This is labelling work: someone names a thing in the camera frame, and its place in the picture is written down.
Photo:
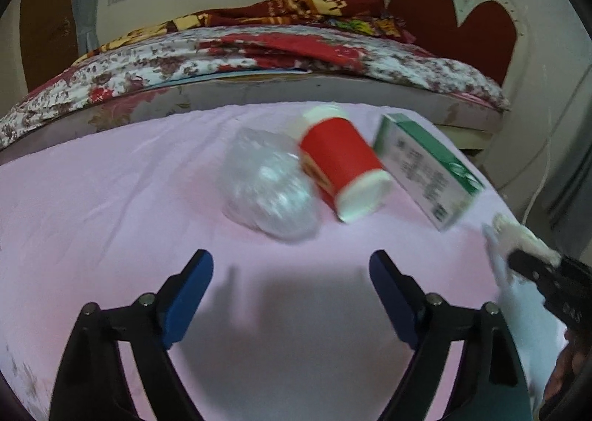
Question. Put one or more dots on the red white paper cup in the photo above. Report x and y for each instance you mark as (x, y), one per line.
(350, 177)

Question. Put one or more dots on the red yellow blanket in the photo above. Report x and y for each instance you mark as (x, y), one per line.
(366, 17)

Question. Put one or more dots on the white tissue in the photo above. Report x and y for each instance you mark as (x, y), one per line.
(505, 235)

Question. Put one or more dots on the green white carton box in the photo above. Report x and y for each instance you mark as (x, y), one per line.
(433, 176)

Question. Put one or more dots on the bed with floral sheet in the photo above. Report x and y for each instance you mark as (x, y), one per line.
(190, 54)

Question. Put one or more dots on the red heart headboard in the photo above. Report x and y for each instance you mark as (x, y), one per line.
(485, 38)

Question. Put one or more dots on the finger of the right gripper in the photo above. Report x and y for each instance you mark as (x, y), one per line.
(536, 268)

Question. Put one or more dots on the person right hand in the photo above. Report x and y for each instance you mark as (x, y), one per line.
(569, 362)

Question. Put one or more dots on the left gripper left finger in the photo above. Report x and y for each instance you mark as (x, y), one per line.
(90, 382)

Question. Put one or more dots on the pink floral table cloth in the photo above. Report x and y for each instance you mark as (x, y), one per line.
(285, 331)

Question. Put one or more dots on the grey hanging cloth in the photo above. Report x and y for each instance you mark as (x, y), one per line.
(567, 197)

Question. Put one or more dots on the brown wooden door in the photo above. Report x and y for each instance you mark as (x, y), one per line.
(47, 39)

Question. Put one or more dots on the clear plastic bag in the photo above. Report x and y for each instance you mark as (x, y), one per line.
(265, 189)

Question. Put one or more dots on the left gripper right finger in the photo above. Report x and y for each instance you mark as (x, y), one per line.
(490, 383)

